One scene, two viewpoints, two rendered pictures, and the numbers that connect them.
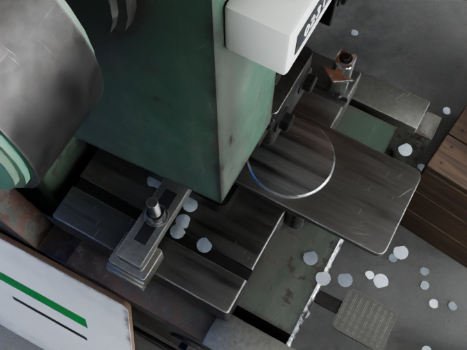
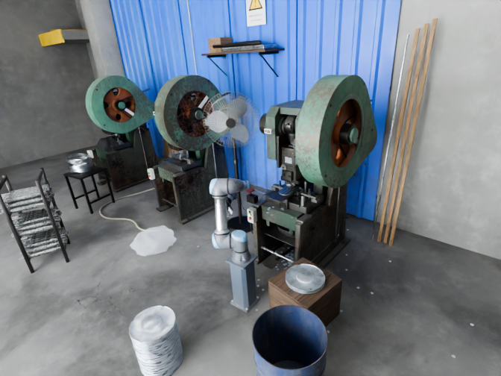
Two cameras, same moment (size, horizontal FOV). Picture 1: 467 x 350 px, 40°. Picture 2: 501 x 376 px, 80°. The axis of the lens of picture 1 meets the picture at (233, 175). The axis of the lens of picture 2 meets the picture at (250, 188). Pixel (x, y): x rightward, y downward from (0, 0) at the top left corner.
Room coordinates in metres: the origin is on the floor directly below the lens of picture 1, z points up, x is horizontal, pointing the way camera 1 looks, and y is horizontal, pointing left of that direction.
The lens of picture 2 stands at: (0.67, -2.47, 1.92)
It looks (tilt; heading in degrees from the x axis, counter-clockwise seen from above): 24 degrees down; 104
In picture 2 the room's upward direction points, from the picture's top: 4 degrees counter-clockwise
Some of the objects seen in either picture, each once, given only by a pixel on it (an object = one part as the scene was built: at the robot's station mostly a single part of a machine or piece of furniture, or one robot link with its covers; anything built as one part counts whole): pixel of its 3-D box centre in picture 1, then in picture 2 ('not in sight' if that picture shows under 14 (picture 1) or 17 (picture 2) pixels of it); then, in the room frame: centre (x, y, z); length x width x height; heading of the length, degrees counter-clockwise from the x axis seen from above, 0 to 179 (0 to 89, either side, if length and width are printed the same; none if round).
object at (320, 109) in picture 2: not in sight; (337, 129); (0.78, -0.04, 1.33); 1.03 x 0.28 x 0.82; 61
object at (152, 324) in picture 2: not in sight; (152, 323); (-0.36, -1.25, 0.35); 0.29 x 0.29 x 0.01
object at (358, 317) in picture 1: (271, 271); (285, 252); (0.37, -0.09, 0.14); 0.59 x 0.10 x 0.05; 61
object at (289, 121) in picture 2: not in sight; (294, 134); (0.43, 0.03, 1.27); 0.21 x 0.12 x 0.34; 61
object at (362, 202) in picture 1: (315, 188); (282, 200); (0.35, -0.12, 0.72); 0.25 x 0.14 x 0.14; 61
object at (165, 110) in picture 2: not in sight; (201, 142); (-0.90, 1.19, 0.87); 1.53 x 0.99 x 1.74; 59
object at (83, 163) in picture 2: not in sight; (86, 180); (-2.58, 0.83, 0.40); 0.45 x 0.40 x 0.79; 163
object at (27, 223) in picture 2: not in sight; (36, 219); (-2.18, -0.36, 0.47); 0.46 x 0.43 x 0.95; 41
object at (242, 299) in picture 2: not in sight; (243, 280); (0.08, -0.63, 0.23); 0.19 x 0.19 x 0.45; 66
